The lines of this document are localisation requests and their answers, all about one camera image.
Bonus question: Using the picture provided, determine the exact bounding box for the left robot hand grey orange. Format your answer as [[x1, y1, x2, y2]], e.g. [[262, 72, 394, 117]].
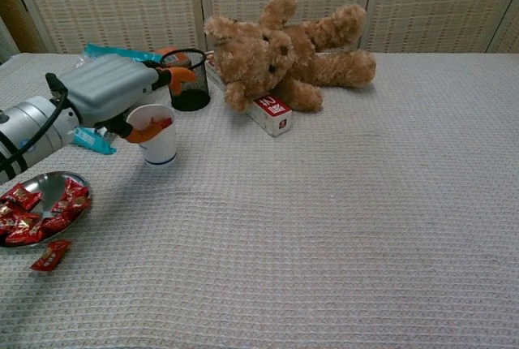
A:
[[56, 54, 198, 144]]

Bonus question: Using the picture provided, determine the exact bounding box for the white paper cup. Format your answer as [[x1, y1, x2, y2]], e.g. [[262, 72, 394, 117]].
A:
[[125, 104, 178, 166]]

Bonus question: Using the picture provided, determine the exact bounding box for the teal silver snack bag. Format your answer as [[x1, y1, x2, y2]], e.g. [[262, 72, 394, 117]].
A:
[[72, 42, 163, 156]]

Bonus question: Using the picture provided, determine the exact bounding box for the orange cardboard box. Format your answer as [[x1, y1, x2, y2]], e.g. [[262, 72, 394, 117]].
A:
[[153, 45, 194, 70]]

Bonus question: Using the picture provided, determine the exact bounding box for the black mesh pen holder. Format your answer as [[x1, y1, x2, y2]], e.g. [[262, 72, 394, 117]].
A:
[[159, 48, 212, 113]]

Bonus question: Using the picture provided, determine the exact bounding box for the brown backed screen panel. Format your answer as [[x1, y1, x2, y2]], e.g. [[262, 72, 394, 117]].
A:
[[0, 0, 45, 54]]

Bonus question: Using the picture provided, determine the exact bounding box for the round steel plate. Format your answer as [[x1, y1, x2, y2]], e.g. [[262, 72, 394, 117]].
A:
[[0, 170, 91, 249]]

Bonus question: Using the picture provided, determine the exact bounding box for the brown teddy bear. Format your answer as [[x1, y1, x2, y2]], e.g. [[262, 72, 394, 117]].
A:
[[203, 0, 377, 114]]

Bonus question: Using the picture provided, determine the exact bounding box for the long red white box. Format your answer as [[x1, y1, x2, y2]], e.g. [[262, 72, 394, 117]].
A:
[[204, 50, 293, 138]]

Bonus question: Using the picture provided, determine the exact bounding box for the beige waffle tablecloth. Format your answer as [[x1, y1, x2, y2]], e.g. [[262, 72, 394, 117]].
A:
[[0, 52, 519, 349]]

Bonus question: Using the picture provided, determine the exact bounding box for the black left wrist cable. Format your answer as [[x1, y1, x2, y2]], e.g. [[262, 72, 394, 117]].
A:
[[0, 71, 70, 167]]

